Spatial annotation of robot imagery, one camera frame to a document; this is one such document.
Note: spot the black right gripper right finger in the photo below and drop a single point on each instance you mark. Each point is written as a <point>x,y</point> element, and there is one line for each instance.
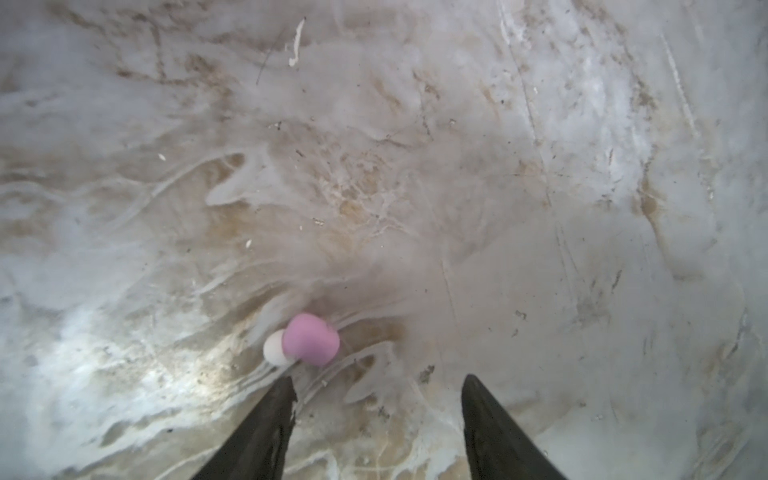
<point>496,446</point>

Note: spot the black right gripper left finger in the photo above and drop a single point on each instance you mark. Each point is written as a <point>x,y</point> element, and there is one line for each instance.
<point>256,449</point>

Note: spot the pink earbud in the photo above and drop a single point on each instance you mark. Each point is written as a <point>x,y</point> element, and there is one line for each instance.
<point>306,338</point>

